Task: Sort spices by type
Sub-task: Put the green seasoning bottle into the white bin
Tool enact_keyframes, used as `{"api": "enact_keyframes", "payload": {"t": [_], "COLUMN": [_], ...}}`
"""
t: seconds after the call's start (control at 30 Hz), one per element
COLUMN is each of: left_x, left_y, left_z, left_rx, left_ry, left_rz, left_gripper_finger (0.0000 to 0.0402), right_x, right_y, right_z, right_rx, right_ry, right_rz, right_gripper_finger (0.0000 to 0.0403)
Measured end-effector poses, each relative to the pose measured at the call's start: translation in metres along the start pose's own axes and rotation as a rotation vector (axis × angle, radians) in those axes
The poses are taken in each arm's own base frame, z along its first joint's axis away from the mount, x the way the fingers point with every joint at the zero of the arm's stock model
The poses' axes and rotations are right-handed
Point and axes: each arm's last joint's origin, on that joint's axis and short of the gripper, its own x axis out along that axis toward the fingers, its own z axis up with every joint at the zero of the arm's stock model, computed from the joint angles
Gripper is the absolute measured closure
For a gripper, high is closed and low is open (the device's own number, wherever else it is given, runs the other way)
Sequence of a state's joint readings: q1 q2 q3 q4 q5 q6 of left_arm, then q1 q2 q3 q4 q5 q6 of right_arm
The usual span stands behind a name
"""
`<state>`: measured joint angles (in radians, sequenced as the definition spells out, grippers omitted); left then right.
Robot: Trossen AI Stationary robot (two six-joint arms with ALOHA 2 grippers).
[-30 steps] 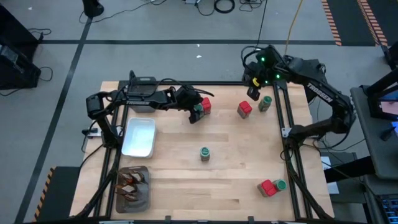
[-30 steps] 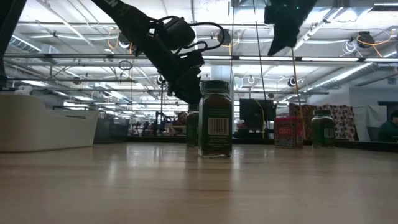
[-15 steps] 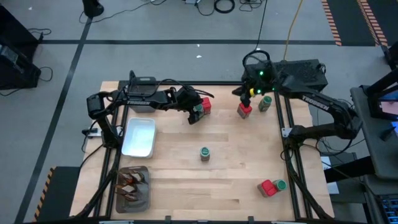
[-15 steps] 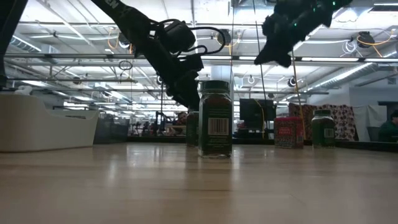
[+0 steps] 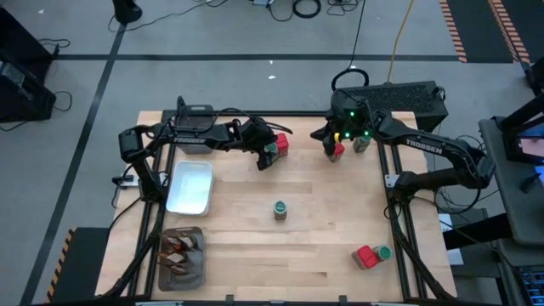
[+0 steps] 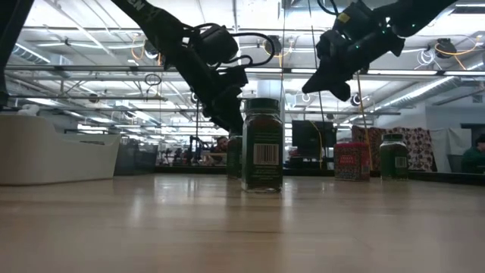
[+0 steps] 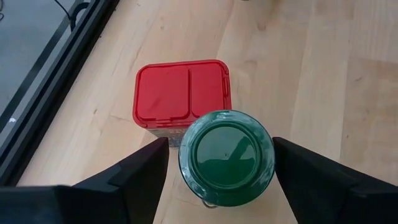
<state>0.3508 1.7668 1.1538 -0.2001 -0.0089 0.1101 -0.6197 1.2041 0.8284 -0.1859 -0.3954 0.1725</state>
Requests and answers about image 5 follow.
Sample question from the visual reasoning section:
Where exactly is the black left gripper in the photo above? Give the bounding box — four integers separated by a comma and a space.
231, 117, 281, 172

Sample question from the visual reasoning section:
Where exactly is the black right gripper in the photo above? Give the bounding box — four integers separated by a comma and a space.
309, 88, 380, 163

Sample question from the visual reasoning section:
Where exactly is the green-lidded glass spice jar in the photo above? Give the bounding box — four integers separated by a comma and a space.
272, 200, 289, 221
265, 142, 280, 165
372, 244, 394, 263
352, 134, 373, 154

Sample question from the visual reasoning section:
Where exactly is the grey translucent plastic bin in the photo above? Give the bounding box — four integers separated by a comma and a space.
157, 226, 207, 293
176, 104, 216, 156

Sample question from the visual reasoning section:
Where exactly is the white plastic bin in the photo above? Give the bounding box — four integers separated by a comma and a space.
164, 159, 214, 218

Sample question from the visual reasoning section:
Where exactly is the black perforated computer case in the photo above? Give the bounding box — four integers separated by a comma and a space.
330, 80, 450, 140

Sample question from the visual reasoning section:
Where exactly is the small black white controller box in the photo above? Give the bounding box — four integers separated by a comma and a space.
112, 173, 140, 190

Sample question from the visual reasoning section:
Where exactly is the black mat with striped edge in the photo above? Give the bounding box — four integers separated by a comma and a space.
44, 226, 111, 305
439, 0, 532, 65

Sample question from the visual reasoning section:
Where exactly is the grey side cart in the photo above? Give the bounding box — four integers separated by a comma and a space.
479, 114, 544, 247

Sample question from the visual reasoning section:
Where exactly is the black stand base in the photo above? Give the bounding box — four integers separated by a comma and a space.
111, 0, 144, 26

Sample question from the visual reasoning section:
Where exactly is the black framed screen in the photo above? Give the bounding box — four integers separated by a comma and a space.
503, 122, 544, 165

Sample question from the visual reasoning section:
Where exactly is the black keyboard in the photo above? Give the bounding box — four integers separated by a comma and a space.
513, 265, 544, 306

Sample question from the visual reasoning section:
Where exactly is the black equipment cabinet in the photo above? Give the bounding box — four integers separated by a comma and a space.
0, 6, 57, 124

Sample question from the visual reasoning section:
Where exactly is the black aluminium table frame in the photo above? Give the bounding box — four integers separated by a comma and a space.
101, 95, 458, 303

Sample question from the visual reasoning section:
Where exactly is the black hanging cable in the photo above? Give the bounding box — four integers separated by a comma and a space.
330, 0, 370, 93

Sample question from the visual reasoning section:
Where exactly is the yellow hanging cable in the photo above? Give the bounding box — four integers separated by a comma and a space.
385, 0, 416, 83

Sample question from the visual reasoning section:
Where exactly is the coiled black cable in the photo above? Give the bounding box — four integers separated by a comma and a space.
292, 0, 323, 20

